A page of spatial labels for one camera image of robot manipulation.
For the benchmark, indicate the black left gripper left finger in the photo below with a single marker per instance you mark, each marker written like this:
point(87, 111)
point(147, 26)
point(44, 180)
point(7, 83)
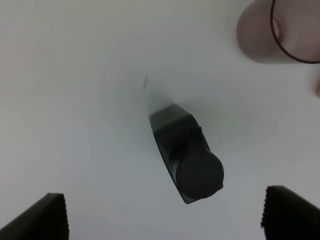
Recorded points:
point(46, 219)

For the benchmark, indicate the dark green pump bottle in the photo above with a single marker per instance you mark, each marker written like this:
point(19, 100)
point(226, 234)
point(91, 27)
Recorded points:
point(195, 171)

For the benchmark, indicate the translucent mauve plastic cup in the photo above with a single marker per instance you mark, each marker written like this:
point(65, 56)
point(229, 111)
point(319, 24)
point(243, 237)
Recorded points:
point(280, 31)

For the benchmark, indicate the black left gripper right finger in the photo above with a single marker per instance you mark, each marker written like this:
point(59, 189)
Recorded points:
point(288, 216)

